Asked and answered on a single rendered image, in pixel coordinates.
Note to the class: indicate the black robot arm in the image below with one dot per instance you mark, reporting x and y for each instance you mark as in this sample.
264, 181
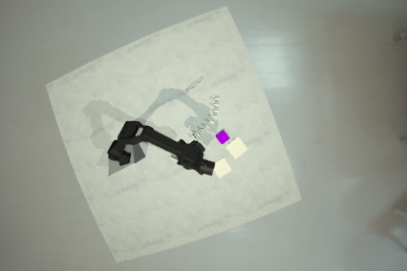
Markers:
190, 156

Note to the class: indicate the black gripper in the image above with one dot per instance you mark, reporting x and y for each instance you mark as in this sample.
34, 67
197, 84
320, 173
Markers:
182, 142

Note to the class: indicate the purple block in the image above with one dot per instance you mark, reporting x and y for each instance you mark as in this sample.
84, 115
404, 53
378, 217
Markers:
222, 137

